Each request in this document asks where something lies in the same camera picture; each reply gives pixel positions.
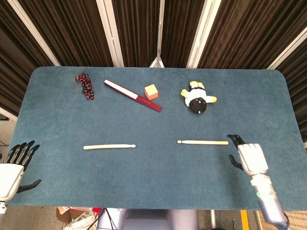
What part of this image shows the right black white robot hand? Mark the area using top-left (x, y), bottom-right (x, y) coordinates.
top-left (227, 134), bottom-right (269, 177)

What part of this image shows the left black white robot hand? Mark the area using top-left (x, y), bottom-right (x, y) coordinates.
top-left (0, 140), bottom-right (42, 202)

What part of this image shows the wooden drumstick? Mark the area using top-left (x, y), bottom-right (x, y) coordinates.
top-left (83, 144), bottom-right (136, 150)
top-left (177, 140), bottom-right (229, 146)

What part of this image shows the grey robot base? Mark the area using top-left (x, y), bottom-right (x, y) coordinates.
top-left (97, 208), bottom-right (200, 230)

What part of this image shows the brown cardboard box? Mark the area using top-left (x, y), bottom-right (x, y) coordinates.
top-left (56, 207), bottom-right (102, 230)

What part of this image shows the black white yellow plush toy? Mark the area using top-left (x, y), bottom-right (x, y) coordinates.
top-left (180, 80), bottom-right (218, 115)

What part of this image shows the blue felt table cover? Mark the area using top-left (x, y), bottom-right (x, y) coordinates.
top-left (4, 66), bottom-right (307, 212)

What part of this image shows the dark red grape bunch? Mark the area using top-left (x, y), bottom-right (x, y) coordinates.
top-left (73, 72), bottom-right (95, 101)

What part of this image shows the orange yellow foam cube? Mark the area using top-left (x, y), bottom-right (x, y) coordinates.
top-left (144, 84), bottom-right (160, 100)

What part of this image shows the dark brown curtain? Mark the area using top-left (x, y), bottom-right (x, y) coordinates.
top-left (0, 0), bottom-right (307, 135)

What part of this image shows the black cable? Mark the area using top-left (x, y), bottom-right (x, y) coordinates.
top-left (104, 208), bottom-right (114, 230)

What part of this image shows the thin white frame post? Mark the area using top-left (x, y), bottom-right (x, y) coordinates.
top-left (148, 0), bottom-right (166, 68)

